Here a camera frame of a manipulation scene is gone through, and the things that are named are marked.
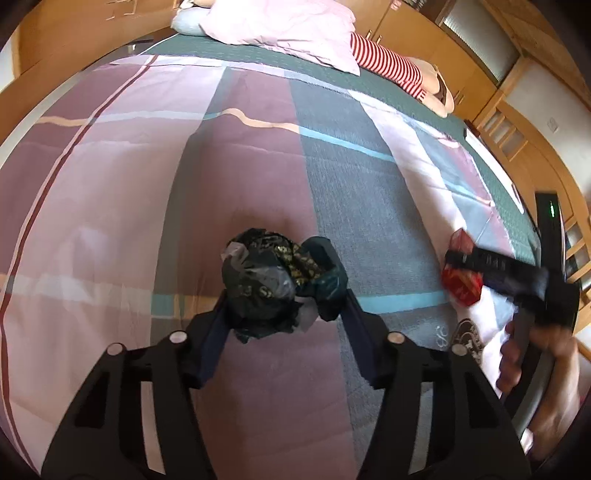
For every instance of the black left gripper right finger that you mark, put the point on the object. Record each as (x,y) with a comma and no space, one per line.
(392,363)

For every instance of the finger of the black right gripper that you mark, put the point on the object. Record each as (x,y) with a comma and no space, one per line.
(505,275)

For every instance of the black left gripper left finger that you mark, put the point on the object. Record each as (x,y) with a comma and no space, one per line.
(185,361)

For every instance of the red cigarette box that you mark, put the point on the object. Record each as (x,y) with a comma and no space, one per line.
(464,285)

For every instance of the dark teal bag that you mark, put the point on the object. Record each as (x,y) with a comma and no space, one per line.
(276,285)

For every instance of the plaid pink grey bedsheet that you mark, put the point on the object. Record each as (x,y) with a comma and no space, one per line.
(118,202)

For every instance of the red striped plush doll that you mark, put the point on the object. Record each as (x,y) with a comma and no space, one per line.
(418,78)

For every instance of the pink pillow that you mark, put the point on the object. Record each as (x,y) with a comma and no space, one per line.
(317,31)

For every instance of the wooden headboard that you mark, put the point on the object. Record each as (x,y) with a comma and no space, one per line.
(44,43)

